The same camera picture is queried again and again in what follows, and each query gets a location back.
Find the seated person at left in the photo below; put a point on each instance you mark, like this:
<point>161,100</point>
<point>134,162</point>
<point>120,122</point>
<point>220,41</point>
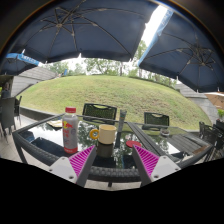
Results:
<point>5,91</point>

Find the cream mug with yellow handle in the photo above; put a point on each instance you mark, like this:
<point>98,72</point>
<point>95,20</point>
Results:
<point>105,134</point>

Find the right navy patio umbrella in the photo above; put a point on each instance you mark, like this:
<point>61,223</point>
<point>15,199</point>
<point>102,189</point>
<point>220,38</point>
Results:
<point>180,50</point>

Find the beige umbrella far right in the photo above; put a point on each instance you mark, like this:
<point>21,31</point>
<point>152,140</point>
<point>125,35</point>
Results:
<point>217,99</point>

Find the dark umbrella pole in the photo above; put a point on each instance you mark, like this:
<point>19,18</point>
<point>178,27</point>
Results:
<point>120,127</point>

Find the black chair far right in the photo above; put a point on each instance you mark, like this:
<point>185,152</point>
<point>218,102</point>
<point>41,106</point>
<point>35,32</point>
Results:
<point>215,137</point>

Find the large navy patio umbrella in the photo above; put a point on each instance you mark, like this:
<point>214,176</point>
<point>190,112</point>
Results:
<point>107,29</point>

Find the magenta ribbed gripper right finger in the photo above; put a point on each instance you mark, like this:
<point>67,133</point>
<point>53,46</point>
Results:
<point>152,167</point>

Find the yellow tray on table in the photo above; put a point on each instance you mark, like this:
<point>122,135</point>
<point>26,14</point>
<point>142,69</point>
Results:
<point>55,124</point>

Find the dark ashtray on table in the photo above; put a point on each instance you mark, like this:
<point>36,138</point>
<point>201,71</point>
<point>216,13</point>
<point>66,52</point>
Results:
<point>164,132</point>

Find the black wicker chair centre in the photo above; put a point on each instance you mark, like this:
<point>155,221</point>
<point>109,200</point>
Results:
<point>96,111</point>

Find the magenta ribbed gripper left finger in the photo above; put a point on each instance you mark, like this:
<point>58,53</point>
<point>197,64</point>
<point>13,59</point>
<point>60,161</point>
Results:
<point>75,168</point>

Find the plastic bottle with red cap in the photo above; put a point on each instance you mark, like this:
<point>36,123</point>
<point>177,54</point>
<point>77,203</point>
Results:
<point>70,130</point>

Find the dark slatted side table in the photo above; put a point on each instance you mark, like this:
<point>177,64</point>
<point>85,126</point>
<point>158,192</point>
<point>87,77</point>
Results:
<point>185,143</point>

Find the red round coaster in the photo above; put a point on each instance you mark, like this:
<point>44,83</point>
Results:
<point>131,143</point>

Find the glass top wicker table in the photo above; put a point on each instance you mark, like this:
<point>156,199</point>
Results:
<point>111,165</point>

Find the black wicker chair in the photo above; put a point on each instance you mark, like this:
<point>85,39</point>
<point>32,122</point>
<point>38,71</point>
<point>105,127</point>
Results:
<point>156,118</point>
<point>7,114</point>
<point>96,111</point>

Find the black wicker chair right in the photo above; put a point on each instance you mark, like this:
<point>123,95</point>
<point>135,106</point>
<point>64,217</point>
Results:
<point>156,118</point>

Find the black wicker chair left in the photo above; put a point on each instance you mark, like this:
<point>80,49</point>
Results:
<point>7,114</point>

